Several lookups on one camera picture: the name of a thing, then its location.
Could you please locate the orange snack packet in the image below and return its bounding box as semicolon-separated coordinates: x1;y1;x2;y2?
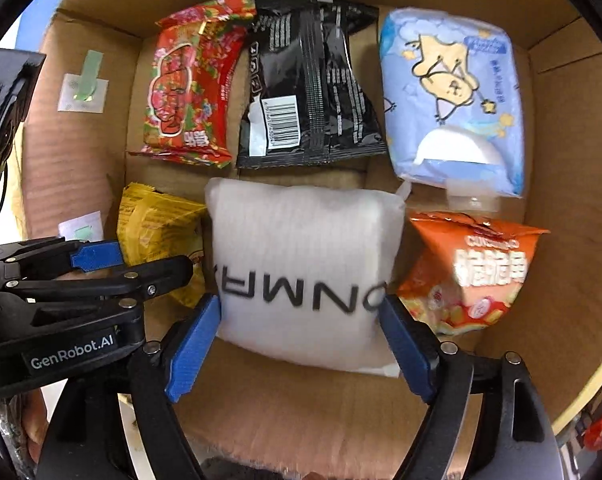
397;211;551;337

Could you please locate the cardboard box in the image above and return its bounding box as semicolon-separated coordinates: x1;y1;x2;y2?
21;0;602;461

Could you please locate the red floral snack packet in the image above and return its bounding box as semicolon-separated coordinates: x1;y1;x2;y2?
126;0;258;170

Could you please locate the black snack packet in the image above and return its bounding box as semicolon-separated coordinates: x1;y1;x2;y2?
235;0;389;169

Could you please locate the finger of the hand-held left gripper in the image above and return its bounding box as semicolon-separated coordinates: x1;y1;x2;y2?
0;236;126;288
3;255;195;311

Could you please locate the blue cartoon tissue pack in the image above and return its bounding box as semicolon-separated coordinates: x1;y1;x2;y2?
378;7;527;211

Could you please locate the white air pillow packet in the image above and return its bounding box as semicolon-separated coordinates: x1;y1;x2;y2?
203;176;407;378

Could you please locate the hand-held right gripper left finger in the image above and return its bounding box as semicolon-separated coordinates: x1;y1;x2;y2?
33;292;223;480

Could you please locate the yellow snack packet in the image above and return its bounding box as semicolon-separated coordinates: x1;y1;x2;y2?
117;182;209;309

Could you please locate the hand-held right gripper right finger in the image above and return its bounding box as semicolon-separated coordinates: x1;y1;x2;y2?
380;294;564;480

